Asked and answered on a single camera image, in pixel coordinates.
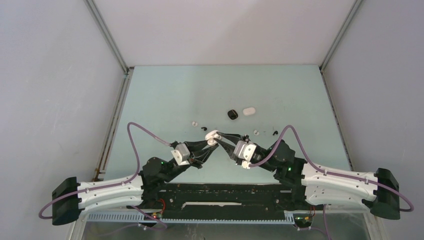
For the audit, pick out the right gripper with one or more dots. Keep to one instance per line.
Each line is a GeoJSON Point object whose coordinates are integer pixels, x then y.
{"type": "Point", "coordinates": [230, 149]}

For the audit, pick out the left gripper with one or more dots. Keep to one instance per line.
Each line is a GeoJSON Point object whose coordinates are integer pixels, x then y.
{"type": "Point", "coordinates": [198, 155]}

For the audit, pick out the white gold-trimmed charging case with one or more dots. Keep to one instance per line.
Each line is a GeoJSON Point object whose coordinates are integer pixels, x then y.
{"type": "Point", "coordinates": [212, 137]}

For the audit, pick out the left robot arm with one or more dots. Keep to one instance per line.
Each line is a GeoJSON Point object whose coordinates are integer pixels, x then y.
{"type": "Point", "coordinates": [72, 198]}

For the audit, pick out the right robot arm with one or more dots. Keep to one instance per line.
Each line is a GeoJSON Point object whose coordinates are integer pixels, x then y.
{"type": "Point", "coordinates": [315, 185]}

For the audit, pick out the black charging case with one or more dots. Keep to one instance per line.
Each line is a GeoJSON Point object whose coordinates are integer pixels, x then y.
{"type": "Point", "coordinates": [232, 114]}

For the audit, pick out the white oval charging case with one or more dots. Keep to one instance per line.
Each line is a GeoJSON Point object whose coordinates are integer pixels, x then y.
{"type": "Point", "coordinates": [249, 111]}

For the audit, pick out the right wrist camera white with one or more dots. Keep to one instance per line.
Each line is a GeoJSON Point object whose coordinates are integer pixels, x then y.
{"type": "Point", "coordinates": [245, 150]}

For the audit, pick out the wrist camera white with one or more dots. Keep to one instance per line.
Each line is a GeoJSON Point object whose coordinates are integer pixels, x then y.
{"type": "Point", "coordinates": [181, 154]}
{"type": "Point", "coordinates": [245, 150]}

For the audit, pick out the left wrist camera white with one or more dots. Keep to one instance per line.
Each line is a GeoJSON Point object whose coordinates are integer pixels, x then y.
{"type": "Point", "coordinates": [181, 154]}

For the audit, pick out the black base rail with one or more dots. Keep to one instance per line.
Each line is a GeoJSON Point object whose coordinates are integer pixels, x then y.
{"type": "Point", "coordinates": [225, 202]}

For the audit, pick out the left corner aluminium post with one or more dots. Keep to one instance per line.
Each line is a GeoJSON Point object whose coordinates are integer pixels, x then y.
{"type": "Point", "coordinates": [106, 33]}

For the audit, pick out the corner aluminium post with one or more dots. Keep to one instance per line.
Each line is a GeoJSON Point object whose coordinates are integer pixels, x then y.
{"type": "Point", "coordinates": [106, 33]}
{"type": "Point", "coordinates": [340, 34]}

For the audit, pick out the aluminium frame rail front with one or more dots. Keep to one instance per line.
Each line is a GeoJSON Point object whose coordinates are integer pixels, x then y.
{"type": "Point", "coordinates": [198, 217]}

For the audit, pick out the white cable duct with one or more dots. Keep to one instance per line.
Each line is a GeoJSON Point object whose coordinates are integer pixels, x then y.
{"type": "Point", "coordinates": [137, 217]}

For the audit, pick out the right corner aluminium post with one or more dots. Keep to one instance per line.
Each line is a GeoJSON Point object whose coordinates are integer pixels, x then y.
{"type": "Point", "coordinates": [340, 34]}

